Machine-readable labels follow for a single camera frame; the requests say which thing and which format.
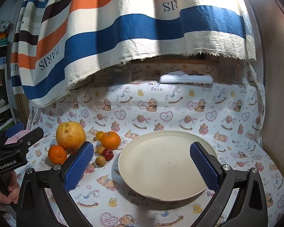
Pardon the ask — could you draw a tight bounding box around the small yellow tomato back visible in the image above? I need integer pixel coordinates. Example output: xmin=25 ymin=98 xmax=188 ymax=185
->
xmin=96 ymin=131 xmax=104 ymax=141

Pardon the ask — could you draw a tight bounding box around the dark red strawberry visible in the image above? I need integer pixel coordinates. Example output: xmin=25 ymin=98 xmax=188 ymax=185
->
xmin=101 ymin=149 xmax=114 ymax=161

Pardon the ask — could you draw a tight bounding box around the small tan longan fruit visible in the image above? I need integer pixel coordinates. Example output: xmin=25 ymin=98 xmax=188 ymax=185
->
xmin=95 ymin=156 xmax=107 ymax=168

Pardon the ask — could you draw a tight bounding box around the baby bear patterned tablecloth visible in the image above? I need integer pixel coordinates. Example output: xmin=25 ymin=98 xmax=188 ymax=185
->
xmin=27 ymin=64 xmax=284 ymax=226

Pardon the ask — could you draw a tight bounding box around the cream round plate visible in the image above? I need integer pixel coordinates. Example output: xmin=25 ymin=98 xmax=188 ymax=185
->
xmin=118 ymin=131 xmax=216 ymax=201

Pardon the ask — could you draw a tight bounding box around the striped Paris cloth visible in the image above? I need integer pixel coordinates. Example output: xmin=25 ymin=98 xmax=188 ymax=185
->
xmin=11 ymin=0 xmax=256 ymax=107

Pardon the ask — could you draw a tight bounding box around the small yellow fruit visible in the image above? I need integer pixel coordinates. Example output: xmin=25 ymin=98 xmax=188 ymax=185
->
xmin=96 ymin=145 xmax=105 ymax=156

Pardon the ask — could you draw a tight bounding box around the orange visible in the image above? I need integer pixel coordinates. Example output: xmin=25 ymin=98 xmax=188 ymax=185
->
xmin=100 ymin=131 xmax=121 ymax=150
xmin=48 ymin=145 xmax=67 ymax=165

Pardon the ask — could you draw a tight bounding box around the person's left hand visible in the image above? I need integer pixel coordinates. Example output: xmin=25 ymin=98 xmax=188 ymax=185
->
xmin=0 ymin=171 xmax=20 ymax=204

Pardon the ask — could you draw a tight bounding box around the large yellow pomelo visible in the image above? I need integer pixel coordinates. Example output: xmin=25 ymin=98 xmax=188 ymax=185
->
xmin=56 ymin=121 xmax=86 ymax=151

